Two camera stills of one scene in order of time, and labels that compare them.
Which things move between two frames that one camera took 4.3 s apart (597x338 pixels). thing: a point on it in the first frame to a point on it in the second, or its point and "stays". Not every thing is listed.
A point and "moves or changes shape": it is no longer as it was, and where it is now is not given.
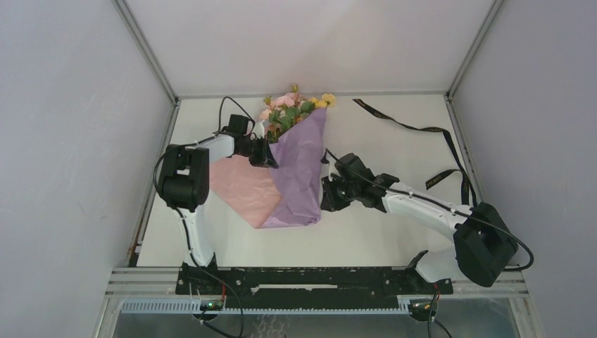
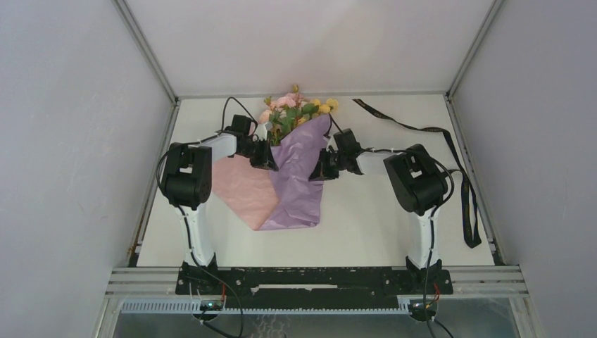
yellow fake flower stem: (318, 103) moves or changes shape
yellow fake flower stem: (329, 98) moves or changes shape
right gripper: (329, 203) to (323, 170)
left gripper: (265, 158) stays
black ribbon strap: (461, 175) stays
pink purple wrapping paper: (288, 195) stays
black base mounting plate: (305, 288) stays
